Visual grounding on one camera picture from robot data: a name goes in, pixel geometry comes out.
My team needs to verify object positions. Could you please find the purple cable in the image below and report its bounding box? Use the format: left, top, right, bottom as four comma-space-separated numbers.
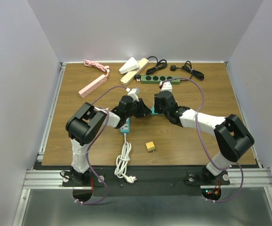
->
161, 78, 245, 203
74, 86, 132, 206

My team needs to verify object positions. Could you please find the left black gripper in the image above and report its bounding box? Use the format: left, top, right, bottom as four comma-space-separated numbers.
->
125, 98, 152, 118

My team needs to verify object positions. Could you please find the white triangular power strip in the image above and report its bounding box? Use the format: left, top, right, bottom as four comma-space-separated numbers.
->
119, 57, 139, 74

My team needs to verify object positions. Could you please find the pink power strip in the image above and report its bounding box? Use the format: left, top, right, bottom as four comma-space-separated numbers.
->
78, 75, 107, 98

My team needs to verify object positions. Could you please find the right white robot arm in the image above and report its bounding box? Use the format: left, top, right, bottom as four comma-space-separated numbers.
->
154, 91, 255, 185

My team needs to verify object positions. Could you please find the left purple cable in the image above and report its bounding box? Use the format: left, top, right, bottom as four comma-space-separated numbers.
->
74, 86, 132, 206

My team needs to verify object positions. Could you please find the black coiled cord left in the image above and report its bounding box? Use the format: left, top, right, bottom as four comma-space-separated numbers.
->
134, 56, 168, 82

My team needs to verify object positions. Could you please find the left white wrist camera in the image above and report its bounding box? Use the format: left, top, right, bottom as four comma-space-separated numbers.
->
127, 88, 140, 101

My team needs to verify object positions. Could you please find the green power strip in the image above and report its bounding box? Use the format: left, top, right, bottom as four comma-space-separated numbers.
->
140, 75, 181, 84

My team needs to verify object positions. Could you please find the beige power strip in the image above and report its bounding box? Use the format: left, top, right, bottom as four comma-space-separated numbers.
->
120, 58, 148, 86

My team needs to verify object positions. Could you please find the yellow cube plug adapter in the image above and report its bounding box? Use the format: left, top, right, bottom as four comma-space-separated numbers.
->
145, 141, 156, 153

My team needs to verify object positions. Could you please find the pink coiled cord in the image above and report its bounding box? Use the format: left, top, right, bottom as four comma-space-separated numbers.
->
83, 59, 110, 76

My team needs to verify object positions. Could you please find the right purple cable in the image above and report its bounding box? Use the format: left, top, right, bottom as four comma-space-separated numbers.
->
161, 78, 245, 203

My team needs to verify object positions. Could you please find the teal rectangular power strip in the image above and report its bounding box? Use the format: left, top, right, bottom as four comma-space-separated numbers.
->
120, 118, 130, 135

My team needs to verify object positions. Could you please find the left aluminium rail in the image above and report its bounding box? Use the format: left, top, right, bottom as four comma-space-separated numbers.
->
12, 62, 67, 226

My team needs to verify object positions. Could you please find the black cord with plug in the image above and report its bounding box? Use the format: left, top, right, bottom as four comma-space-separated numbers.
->
170, 60, 205, 81

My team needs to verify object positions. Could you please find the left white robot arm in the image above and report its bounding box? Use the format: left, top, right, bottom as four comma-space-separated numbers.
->
65, 95, 152, 186

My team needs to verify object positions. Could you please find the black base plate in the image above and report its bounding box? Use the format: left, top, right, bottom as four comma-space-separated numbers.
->
24, 166, 232, 202

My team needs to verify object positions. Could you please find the right aluminium rail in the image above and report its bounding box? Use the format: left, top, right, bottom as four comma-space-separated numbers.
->
223, 61, 272, 226

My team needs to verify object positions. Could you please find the aluminium rail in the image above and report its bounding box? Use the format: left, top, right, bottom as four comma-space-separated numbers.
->
12, 62, 67, 226
223, 61, 272, 226

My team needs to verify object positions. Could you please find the teal triangular power strip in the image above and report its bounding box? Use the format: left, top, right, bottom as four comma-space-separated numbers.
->
150, 106, 163, 115

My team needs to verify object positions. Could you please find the white coiled cord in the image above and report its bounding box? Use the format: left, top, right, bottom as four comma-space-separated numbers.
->
114, 133, 138, 184

